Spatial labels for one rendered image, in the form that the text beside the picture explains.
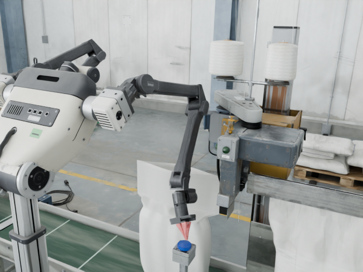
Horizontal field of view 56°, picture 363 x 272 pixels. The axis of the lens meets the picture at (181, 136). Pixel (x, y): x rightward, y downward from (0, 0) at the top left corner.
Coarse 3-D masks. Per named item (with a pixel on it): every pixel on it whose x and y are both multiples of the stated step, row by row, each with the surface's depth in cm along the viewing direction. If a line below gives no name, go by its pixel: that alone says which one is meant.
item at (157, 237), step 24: (144, 168) 184; (168, 168) 183; (192, 168) 177; (144, 192) 188; (168, 192) 176; (216, 192) 170; (144, 216) 182; (168, 216) 175; (144, 240) 185; (168, 240) 177; (192, 240) 172; (144, 264) 189; (168, 264) 181; (192, 264) 176
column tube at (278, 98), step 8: (272, 32) 167; (280, 32) 165; (288, 32) 163; (296, 32) 162; (272, 40) 167; (280, 40) 166; (288, 40) 164; (296, 40) 165; (288, 80) 169; (272, 88) 173; (280, 88) 172; (288, 88) 170; (272, 96) 174; (280, 96) 173; (288, 96) 172; (272, 104) 176; (280, 104) 174; (288, 104) 176; (264, 112) 179; (272, 112) 177; (280, 112) 175; (288, 112) 181; (256, 200) 194; (264, 200) 192; (256, 208) 195; (264, 208) 193; (264, 216) 194
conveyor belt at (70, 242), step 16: (48, 224) 242; (64, 224) 243; (80, 224) 243; (48, 240) 224; (64, 240) 224; (80, 240) 225; (96, 240) 225; (112, 240) 226; (128, 240) 226; (48, 256) 208; (64, 256) 209; (80, 256) 209; (96, 256) 209; (112, 256) 210; (128, 256) 210
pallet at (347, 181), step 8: (296, 168) 419; (304, 168) 415; (312, 168) 415; (352, 168) 423; (360, 168) 420; (296, 176) 422; (304, 176) 417; (344, 176) 397; (352, 176) 395; (360, 176) 396; (328, 184) 407; (336, 184) 404; (344, 184) 399; (352, 184) 395
